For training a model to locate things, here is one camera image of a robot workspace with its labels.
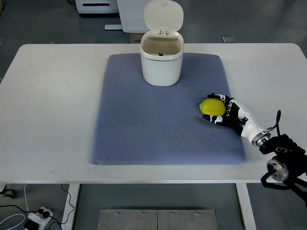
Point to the black power adapter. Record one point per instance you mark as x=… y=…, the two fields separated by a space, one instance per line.
x=31 y=225

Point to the blue textured mat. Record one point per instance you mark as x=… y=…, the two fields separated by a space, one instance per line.
x=141 y=124

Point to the white table right leg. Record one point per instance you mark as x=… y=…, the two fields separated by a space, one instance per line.
x=245 y=206

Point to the yellow lemon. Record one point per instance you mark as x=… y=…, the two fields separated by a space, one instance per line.
x=212 y=107

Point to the white table left leg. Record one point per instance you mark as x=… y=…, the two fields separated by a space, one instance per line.
x=70 y=206

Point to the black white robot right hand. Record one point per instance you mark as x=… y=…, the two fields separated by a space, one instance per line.
x=236 y=117

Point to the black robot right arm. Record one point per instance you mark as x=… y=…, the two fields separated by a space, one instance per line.
x=288 y=164

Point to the cardboard box behind bin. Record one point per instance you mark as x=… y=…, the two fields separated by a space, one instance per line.
x=135 y=38

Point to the white table leg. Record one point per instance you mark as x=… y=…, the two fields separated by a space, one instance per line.
x=245 y=206
x=70 y=206

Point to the white cabinet in background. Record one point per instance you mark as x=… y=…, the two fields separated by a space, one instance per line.
x=131 y=13

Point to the white appliance with black slot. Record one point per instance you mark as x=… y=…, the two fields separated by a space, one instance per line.
x=96 y=6

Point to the white power strip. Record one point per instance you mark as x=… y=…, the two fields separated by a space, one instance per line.
x=42 y=217

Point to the white trash bin with lid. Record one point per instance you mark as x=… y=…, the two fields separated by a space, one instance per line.
x=162 y=47

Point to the grey metal floor plate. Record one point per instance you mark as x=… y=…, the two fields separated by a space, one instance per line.
x=157 y=219

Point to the grey floor socket plate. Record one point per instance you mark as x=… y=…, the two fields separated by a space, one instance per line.
x=228 y=39

